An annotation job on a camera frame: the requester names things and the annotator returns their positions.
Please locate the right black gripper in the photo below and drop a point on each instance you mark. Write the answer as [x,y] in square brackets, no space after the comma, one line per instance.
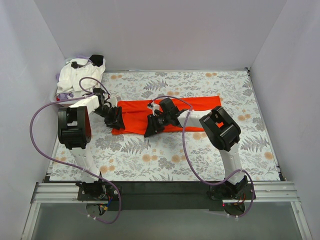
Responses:
[155,122]

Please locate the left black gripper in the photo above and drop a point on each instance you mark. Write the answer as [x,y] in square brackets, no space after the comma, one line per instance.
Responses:
[113,115]

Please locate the orange t shirt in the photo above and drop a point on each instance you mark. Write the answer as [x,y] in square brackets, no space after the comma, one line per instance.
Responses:
[135,112]

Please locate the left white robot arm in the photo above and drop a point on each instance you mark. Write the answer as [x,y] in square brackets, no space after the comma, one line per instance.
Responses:
[75,133]

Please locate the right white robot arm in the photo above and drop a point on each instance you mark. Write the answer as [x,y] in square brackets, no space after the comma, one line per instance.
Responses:
[223,133]

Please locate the floral table mat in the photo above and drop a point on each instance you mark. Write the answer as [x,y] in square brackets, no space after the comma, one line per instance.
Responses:
[155,147]

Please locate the white laundry basket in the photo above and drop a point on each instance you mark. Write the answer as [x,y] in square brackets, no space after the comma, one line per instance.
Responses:
[56,97]

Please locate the white t shirt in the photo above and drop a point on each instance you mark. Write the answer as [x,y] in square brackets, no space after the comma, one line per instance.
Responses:
[77,77]

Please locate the purple garment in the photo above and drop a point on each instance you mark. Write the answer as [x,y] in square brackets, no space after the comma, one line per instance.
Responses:
[64,96]

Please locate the black garment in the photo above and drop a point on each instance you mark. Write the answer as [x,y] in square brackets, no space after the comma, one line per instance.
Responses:
[97,60]

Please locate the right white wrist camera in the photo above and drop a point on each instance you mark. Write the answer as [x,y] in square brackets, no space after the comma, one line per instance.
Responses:
[154,107]

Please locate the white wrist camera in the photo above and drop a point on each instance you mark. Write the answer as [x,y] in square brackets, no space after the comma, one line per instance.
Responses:
[154,107]
[114,100]

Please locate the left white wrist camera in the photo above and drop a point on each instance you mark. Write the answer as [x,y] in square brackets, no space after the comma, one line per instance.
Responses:
[114,100]

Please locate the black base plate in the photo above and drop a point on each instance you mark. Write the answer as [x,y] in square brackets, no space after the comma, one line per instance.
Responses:
[164,195]

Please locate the aluminium frame rail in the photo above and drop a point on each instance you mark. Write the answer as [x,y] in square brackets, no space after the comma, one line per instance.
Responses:
[55,193]

